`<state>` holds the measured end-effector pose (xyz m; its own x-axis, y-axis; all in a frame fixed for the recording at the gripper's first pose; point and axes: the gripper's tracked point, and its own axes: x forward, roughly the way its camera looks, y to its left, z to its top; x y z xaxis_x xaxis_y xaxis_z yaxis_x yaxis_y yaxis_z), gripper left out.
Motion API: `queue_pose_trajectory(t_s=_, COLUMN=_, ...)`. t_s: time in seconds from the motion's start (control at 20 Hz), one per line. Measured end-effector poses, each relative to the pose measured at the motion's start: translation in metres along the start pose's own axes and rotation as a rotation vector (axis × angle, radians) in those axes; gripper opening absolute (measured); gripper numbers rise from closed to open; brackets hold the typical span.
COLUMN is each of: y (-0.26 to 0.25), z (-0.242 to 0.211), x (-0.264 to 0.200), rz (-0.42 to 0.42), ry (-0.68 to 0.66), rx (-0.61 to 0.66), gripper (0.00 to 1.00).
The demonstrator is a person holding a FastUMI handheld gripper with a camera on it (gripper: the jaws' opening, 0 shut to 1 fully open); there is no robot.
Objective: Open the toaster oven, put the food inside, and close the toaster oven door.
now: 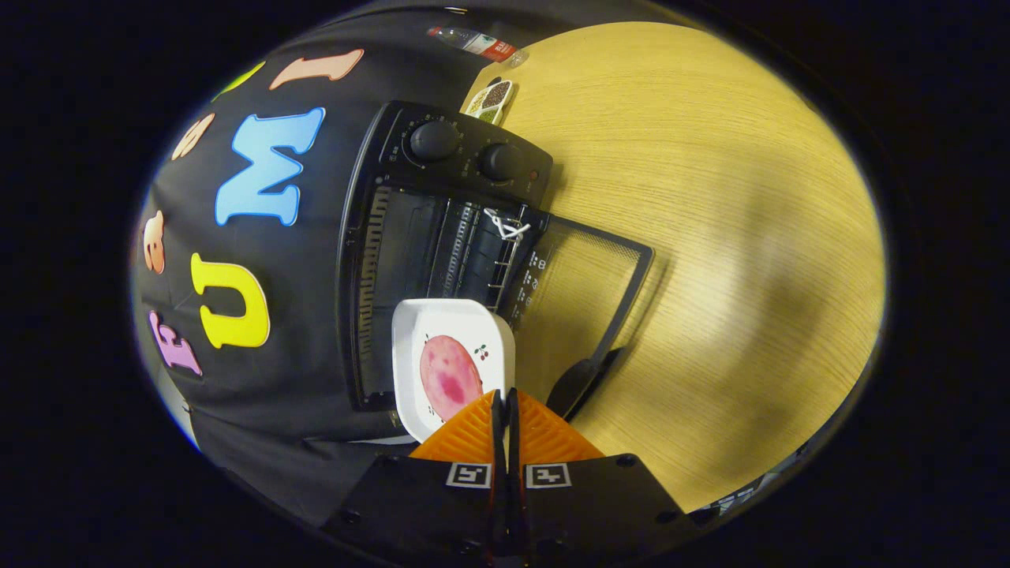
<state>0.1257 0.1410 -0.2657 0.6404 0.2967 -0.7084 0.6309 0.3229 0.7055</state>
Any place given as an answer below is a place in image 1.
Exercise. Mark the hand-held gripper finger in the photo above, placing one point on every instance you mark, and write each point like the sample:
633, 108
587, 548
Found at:
498, 473
514, 473

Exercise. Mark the pink round food slice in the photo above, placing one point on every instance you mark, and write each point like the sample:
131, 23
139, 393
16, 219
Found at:
446, 375

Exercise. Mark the white square plate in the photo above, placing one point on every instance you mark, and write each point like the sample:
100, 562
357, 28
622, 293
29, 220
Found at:
458, 319

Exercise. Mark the black toaster oven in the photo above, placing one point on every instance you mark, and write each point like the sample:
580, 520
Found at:
465, 177

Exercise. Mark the black backdrop cloth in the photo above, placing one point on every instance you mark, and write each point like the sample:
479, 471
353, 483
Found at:
308, 237

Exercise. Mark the white sectioned dish of beans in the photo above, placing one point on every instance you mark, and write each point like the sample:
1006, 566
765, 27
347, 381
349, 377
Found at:
493, 99

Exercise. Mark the clear water bottle red label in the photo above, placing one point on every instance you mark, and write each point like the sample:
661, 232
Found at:
481, 43

